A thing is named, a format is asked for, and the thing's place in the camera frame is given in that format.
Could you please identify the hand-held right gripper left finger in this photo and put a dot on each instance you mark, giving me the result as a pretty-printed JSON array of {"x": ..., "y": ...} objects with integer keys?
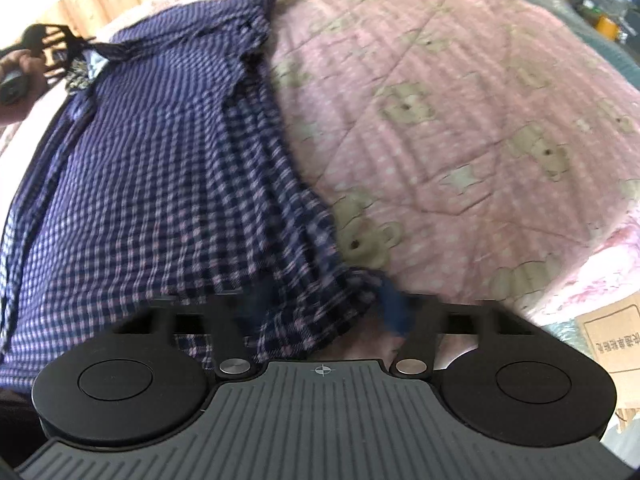
[{"x": 227, "y": 330}]

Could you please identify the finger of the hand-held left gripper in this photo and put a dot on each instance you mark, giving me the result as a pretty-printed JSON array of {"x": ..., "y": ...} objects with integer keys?
[{"x": 77, "y": 50}]

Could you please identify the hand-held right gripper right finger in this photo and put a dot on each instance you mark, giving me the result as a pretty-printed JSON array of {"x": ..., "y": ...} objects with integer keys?
[{"x": 395, "y": 310}]

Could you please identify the navy plaid shirt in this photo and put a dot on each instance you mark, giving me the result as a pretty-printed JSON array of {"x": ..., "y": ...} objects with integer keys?
[{"x": 150, "y": 185}]

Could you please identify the person's left hand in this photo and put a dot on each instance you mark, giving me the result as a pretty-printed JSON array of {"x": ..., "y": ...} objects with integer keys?
[{"x": 32, "y": 77}]

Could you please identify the pink bear print quilt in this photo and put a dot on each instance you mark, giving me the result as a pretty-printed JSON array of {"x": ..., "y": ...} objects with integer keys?
[{"x": 450, "y": 135}]

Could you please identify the cardboard box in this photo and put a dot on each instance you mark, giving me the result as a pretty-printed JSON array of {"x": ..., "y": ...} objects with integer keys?
[{"x": 615, "y": 330}]

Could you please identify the yellow bottle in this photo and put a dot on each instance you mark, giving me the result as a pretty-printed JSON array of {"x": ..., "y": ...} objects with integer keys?
[{"x": 607, "y": 27}]

